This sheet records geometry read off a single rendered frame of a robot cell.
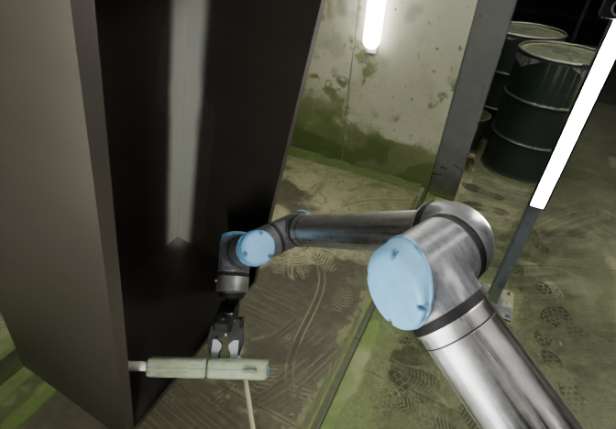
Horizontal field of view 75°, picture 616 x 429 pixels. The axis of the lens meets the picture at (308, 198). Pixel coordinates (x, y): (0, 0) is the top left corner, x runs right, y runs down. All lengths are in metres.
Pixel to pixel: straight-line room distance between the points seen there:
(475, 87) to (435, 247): 2.04
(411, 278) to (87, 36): 0.44
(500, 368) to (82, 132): 0.56
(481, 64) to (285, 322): 1.72
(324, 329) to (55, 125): 1.53
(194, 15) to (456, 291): 0.88
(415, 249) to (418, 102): 2.12
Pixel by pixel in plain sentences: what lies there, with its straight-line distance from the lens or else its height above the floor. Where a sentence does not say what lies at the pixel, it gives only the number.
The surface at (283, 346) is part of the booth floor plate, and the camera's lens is 1.81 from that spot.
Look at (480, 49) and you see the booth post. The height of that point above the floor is 0.98.
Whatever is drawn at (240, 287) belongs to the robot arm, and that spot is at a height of 0.69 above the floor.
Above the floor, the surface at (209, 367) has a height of 0.59.
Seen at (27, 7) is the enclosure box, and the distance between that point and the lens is 0.49.
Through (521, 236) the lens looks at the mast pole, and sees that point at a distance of 1.98.
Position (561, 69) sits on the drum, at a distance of 3.02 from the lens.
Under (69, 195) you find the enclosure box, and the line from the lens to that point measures 0.59.
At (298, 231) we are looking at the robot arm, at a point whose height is 0.87.
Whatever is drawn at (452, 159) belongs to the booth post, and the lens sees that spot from 2.74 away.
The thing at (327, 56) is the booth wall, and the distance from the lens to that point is 2.75.
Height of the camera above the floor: 1.53
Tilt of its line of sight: 35 degrees down
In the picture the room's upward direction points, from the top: 3 degrees clockwise
